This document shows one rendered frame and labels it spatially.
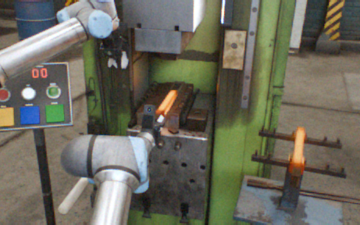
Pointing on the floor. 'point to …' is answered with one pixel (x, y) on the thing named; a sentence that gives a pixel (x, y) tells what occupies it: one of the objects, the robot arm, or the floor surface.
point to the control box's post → (44, 175)
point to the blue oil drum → (33, 17)
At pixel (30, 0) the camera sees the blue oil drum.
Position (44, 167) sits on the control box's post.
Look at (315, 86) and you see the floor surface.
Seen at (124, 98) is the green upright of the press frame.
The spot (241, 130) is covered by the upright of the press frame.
